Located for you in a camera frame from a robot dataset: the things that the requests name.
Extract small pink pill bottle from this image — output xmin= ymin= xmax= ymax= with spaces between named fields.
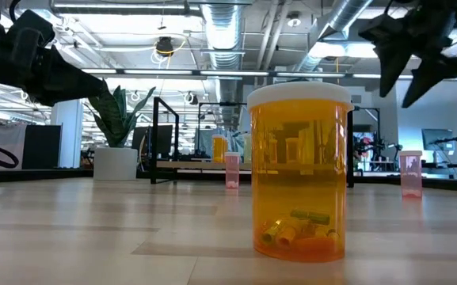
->
xmin=398 ymin=150 xmax=424 ymax=199
xmin=224 ymin=151 xmax=242 ymax=190

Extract grey computer monitor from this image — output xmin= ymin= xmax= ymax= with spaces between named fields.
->
xmin=421 ymin=127 xmax=455 ymax=152

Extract background black metal frame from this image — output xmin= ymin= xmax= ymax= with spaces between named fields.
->
xmin=197 ymin=101 xmax=249 ymax=159

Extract black partition panel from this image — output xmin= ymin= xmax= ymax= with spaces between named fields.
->
xmin=21 ymin=124 xmax=63 ymax=170

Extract silver ribbed air duct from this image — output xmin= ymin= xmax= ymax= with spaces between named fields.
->
xmin=295 ymin=0 xmax=374 ymax=72
xmin=199 ymin=2 xmax=249 ymax=70

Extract large orange bottle with capsules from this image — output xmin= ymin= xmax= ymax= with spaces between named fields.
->
xmin=246 ymin=81 xmax=355 ymax=263

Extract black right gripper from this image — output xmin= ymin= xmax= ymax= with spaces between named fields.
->
xmin=358 ymin=6 xmax=457 ymax=109

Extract black overhead camera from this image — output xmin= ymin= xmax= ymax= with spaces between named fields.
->
xmin=154 ymin=36 xmax=176 ymax=57

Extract green plant in white pot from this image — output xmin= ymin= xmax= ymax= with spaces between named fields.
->
xmin=84 ymin=81 xmax=157 ymax=182

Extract white cloth banner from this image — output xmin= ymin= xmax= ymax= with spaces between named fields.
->
xmin=0 ymin=122 xmax=25 ymax=170

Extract wooden shelf with black frame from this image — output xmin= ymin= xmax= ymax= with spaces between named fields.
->
xmin=150 ymin=96 xmax=382 ymax=189

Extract small orange pill bottle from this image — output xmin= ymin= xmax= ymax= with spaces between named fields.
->
xmin=211 ymin=134 xmax=227 ymax=164

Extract colourful wall poster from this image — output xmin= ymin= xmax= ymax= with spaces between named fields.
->
xmin=359 ymin=131 xmax=375 ymax=159

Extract black computer monitor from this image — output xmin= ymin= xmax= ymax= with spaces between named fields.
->
xmin=131 ymin=124 xmax=173 ymax=160

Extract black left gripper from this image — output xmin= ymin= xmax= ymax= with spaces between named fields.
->
xmin=0 ymin=9 xmax=107 ymax=108

